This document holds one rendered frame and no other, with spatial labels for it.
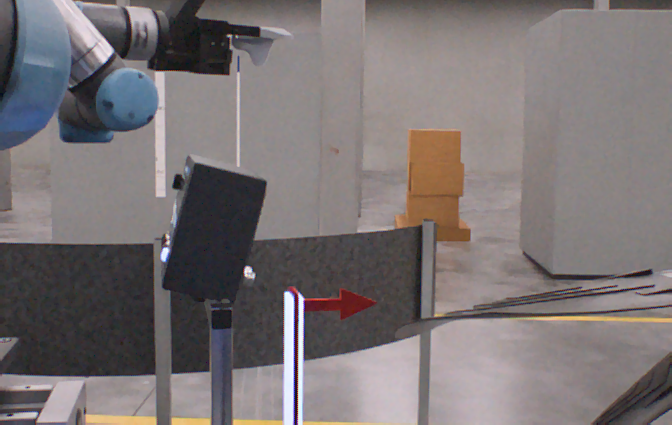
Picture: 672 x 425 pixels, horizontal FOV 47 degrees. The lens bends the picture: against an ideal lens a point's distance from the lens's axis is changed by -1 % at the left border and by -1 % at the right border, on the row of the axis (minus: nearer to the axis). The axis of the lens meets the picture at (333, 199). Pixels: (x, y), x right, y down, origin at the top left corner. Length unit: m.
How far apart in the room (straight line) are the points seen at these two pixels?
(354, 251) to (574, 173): 4.40
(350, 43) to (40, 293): 2.98
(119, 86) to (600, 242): 6.17
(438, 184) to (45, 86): 8.47
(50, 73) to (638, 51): 6.72
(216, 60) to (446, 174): 7.61
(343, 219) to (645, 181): 2.98
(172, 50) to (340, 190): 3.78
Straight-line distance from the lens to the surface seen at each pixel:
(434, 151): 8.71
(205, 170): 1.13
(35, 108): 0.31
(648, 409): 0.82
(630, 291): 0.66
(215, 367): 1.12
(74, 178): 7.09
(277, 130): 6.65
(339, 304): 0.58
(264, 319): 2.47
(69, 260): 2.41
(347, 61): 4.91
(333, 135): 4.90
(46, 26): 0.31
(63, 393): 0.99
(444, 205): 8.77
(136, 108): 0.98
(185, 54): 1.19
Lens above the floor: 1.31
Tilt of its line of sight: 6 degrees down
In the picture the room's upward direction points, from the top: 1 degrees clockwise
